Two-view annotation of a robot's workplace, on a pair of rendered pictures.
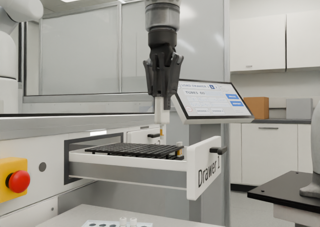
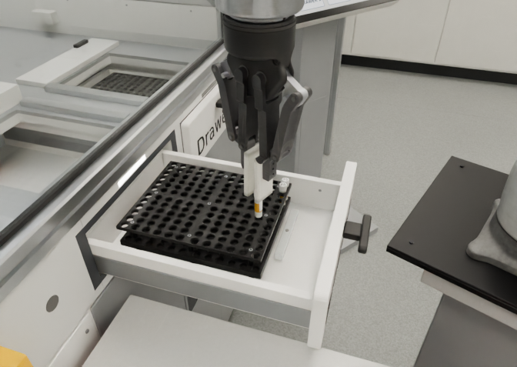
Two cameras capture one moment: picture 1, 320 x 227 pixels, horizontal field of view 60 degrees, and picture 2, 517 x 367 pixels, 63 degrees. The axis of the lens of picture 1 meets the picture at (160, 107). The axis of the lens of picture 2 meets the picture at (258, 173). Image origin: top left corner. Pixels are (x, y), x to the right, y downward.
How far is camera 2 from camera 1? 43 cm
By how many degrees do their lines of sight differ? 38
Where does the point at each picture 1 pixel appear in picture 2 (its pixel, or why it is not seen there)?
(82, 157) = (117, 255)
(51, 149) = (58, 268)
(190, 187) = (315, 338)
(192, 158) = (321, 309)
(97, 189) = not seen: hidden behind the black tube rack
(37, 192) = (56, 337)
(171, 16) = not seen: outside the picture
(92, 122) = (116, 161)
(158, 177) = (258, 307)
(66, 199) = (105, 301)
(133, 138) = (192, 131)
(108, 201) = not seen: hidden behind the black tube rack
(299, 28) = not seen: outside the picture
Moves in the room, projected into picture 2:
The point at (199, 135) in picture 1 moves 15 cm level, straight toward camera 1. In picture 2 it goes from (299, 39) to (301, 56)
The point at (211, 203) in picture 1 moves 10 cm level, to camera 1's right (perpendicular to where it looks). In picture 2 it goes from (311, 138) to (336, 137)
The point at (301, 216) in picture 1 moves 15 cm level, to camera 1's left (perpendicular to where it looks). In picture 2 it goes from (462, 293) to (376, 301)
